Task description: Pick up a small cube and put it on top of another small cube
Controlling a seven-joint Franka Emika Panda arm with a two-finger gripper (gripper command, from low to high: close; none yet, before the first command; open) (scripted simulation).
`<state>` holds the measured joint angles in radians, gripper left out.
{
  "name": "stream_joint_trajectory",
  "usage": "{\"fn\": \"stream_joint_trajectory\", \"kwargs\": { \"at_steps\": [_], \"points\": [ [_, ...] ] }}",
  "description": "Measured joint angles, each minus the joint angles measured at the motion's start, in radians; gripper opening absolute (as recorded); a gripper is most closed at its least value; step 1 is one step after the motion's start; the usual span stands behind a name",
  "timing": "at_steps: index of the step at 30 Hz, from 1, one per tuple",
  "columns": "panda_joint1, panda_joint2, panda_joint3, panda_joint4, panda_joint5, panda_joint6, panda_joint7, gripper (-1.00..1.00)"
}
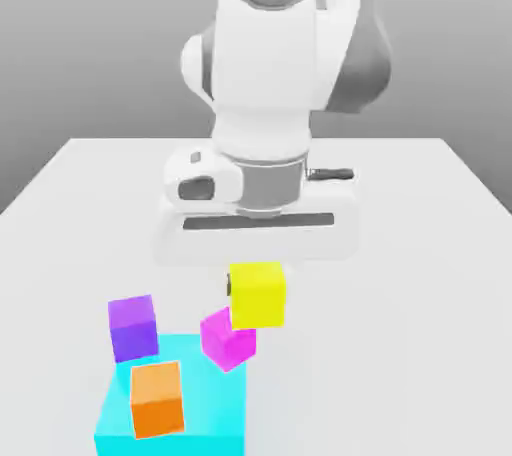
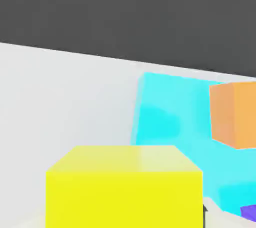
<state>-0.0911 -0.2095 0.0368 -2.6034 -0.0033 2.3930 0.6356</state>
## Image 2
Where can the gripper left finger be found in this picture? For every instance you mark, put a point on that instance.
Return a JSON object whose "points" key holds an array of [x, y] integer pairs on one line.
{"points": [[30, 223]]}

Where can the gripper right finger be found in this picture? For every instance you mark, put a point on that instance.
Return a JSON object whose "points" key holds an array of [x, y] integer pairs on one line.
{"points": [[218, 220]]}

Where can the small yellow cube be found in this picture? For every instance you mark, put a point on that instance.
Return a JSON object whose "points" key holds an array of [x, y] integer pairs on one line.
{"points": [[124, 196]]}

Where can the small purple cube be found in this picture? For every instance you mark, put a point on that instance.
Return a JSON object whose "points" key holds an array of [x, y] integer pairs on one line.
{"points": [[250, 213]]}

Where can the small orange cube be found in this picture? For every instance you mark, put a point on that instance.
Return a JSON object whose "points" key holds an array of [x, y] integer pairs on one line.
{"points": [[236, 116]]}

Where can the large cyan box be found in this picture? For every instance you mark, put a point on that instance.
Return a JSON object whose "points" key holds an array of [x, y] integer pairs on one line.
{"points": [[176, 112]]}

